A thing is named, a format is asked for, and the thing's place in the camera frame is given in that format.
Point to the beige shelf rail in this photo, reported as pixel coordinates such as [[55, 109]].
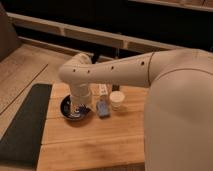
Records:
[[90, 35]]

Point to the dark blue ceramic bowl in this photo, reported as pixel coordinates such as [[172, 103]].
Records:
[[76, 114]]

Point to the black eraser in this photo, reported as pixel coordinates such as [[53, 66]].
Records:
[[115, 88]]

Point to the dark green mat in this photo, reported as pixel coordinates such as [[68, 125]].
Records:
[[20, 145]]

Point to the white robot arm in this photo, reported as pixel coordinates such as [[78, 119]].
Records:
[[178, 113]]

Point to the blue sponge block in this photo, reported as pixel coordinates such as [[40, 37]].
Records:
[[102, 109]]

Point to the grey chair corner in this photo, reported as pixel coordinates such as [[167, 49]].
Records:
[[9, 40]]

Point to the white glue tube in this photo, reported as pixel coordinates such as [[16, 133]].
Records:
[[103, 91]]

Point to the white ceramic cup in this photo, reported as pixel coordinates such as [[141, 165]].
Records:
[[116, 99]]

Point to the wooden cutting board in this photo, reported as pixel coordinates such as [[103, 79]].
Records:
[[93, 142]]

